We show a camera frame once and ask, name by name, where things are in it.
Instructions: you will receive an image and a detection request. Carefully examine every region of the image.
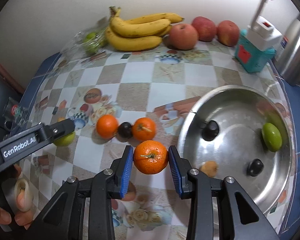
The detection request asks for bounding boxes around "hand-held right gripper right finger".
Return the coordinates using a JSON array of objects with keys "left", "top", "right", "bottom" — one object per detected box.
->
[{"left": 168, "top": 145, "right": 280, "bottom": 240}]

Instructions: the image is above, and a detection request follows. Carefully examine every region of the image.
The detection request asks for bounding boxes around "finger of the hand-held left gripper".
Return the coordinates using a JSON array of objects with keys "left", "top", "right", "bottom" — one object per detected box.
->
[{"left": 39, "top": 118, "right": 76, "bottom": 145}]

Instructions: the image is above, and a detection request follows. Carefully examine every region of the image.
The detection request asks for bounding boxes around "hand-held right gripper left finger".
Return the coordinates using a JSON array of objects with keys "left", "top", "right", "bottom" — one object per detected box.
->
[{"left": 32, "top": 145, "right": 134, "bottom": 240}]

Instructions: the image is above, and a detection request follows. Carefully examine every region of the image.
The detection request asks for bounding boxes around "round green jujube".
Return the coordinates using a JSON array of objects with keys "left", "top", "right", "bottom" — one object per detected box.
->
[{"left": 53, "top": 131, "right": 75, "bottom": 147}]

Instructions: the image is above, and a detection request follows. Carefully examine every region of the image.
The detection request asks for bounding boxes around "small orange tangerine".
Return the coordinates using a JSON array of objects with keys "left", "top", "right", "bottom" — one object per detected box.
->
[
  {"left": 133, "top": 140, "right": 169, "bottom": 174},
  {"left": 96, "top": 114, "right": 119, "bottom": 139},
  {"left": 132, "top": 117, "right": 157, "bottom": 141}
]

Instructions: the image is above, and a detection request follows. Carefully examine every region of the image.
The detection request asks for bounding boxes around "dark cherry with stem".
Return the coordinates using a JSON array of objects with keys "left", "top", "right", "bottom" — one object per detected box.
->
[{"left": 193, "top": 110, "right": 219, "bottom": 141}]

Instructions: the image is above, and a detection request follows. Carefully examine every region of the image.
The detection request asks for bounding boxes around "round stainless steel plate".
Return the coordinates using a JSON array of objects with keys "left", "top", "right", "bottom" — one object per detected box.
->
[{"left": 177, "top": 85, "right": 293, "bottom": 232}]

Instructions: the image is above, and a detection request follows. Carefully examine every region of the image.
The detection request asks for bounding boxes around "long green jujube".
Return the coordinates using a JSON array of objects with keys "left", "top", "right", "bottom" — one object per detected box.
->
[{"left": 262, "top": 122, "right": 283, "bottom": 152}]

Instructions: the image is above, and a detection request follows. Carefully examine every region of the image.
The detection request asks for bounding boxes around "clear bag of green fruits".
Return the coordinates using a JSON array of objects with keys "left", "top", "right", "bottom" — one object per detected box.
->
[{"left": 61, "top": 17, "right": 109, "bottom": 58}]

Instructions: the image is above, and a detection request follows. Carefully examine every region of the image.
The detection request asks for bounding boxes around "person's left hand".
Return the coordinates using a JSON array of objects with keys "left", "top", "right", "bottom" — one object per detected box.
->
[{"left": 0, "top": 164, "right": 35, "bottom": 230}]

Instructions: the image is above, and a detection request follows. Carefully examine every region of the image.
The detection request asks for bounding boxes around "clear glass with round logo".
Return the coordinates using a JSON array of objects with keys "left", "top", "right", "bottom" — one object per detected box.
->
[{"left": 2, "top": 97, "right": 29, "bottom": 130}]

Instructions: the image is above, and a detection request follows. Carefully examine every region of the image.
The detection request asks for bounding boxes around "yellow banana bunch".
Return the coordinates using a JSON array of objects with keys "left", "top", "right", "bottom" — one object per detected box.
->
[{"left": 104, "top": 6, "right": 185, "bottom": 52}]

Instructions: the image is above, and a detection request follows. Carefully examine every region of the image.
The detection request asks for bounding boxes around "pale red apple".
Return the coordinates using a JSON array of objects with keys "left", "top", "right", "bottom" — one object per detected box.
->
[{"left": 169, "top": 24, "right": 199, "bottom": 50}]

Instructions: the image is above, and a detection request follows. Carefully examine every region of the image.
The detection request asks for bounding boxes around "teal plastic box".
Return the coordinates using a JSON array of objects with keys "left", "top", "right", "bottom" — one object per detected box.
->
[{"left": 234, "top": 29, "right": 277, "bottom": 73}]

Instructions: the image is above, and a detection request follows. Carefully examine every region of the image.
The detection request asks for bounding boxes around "stainless steel thermos jug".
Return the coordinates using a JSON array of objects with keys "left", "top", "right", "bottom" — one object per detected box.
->
[{"left": 275, "top": 15, "right": 300, "bottom": 87}]

